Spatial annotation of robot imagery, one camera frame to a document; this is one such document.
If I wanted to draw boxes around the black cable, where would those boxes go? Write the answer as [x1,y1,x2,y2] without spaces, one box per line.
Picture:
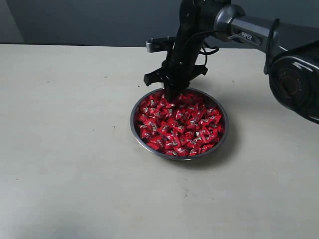
[189,17,281,75]

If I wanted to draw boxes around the red wrapped candy pile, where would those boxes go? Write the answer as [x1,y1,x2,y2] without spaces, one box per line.
[138,92,225,157]

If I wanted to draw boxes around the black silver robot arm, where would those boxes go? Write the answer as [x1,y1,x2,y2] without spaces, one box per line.
[144,0,319,123]

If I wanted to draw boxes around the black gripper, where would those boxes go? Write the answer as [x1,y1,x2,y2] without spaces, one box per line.
[144,27,207,102]

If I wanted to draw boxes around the steel round bowl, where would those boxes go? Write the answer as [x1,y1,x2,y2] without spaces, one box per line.
[130,88,230,161]

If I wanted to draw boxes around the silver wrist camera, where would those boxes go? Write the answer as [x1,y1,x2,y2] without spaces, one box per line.
[146,36,175,53]

